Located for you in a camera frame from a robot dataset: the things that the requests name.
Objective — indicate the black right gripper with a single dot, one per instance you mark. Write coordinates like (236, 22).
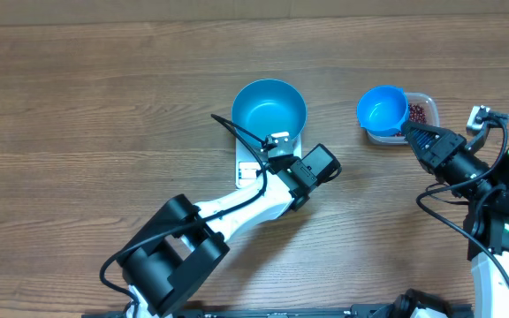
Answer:
(444, 145)

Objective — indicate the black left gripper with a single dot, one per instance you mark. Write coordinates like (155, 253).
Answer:
(299, 161)

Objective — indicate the red beans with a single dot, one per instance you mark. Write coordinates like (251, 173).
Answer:
(415, 113)

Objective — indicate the blue measuring scoop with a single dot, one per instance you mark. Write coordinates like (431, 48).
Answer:
(377, 110)

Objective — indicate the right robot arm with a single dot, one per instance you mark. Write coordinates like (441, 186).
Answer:
(484, 189)

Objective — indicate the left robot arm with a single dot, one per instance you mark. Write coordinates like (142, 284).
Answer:
(173, 254)

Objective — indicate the white digital kitchen scale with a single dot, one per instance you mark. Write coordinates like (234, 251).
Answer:
(246, 166)

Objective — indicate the teal bowl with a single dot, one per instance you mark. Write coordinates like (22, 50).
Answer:
(268, 106)

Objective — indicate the clear plastic container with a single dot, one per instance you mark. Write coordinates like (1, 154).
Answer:
(398, 139)

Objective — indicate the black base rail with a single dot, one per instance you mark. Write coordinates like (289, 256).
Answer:
(411, 304)

